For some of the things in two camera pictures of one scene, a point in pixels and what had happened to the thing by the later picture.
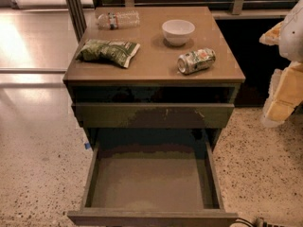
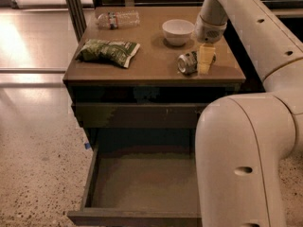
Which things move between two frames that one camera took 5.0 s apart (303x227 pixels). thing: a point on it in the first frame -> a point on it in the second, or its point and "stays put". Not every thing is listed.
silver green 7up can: (196, 61) stays put
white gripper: (293, 37) -> (208, 32)
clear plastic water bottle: (118, 20) stays put
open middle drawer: (152, 178) stays put
